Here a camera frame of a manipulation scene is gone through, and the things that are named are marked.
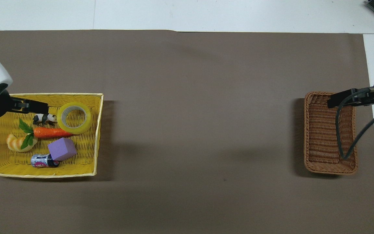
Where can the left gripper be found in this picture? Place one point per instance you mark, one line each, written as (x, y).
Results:
(0, 105)

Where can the brown wicker basket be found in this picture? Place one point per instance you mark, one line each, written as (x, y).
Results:
(320, 139)

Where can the toy carrot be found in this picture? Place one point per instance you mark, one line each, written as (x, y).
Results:
(52, 132)

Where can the purple foam block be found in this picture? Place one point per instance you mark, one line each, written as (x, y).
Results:
(62, 149)

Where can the yellow tape roll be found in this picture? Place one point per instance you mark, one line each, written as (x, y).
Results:
(89, 122)

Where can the toy croissant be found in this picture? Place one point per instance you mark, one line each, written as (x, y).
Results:
(15, 144)

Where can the panda toy figure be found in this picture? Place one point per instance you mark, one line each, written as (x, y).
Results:
(45, 119)

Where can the yellow woven basket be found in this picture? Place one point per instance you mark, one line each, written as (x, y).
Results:
(5, 162)

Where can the small printed can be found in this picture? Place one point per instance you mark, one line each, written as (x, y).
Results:
(41, 161)

